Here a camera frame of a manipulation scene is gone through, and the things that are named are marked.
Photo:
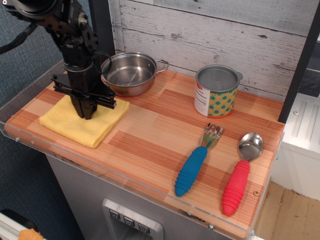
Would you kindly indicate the silver dispenser button panel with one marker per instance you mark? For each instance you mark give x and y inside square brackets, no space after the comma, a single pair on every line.
[126,224]

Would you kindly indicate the white appliance at right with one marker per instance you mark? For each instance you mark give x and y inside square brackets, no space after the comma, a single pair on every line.
[297,163]

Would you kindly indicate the white black device bottom left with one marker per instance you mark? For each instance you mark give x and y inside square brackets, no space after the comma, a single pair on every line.
[11,223]

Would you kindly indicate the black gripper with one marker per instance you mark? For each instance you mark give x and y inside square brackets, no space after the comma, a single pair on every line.
[84,85]

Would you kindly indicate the blue handled fork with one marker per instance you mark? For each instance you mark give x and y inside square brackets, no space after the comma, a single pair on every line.
[192,166]

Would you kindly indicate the grey toy kitchen cabinet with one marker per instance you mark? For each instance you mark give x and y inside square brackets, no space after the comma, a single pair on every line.
[86,185]

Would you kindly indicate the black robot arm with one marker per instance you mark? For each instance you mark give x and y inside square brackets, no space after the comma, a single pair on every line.
[69,28]

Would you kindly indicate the red handled spoon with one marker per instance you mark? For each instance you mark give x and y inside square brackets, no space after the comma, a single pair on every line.
[250,147]

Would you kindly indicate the orange object bottom left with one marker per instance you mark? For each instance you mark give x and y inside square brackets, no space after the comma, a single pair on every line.
[30,234]

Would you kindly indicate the stainless steel pot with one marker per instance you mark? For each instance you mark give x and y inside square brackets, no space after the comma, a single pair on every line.
[131,74]

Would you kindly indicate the dark vertical post left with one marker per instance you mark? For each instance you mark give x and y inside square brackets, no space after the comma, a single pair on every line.
[102,25]

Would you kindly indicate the dark vertical post right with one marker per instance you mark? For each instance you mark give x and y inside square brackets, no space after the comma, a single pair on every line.
[301,67]

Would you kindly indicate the patterned tin can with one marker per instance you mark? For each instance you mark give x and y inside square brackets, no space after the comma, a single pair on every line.
[216,90]

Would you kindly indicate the dark vertical post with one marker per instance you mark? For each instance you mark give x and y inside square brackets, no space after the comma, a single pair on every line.
[102,25]
[301,67]

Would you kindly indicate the yellow towel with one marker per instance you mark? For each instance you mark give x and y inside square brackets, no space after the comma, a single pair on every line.
[63,119]

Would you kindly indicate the clear acrylic edge guard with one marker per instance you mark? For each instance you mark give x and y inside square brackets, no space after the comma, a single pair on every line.
[145,146]

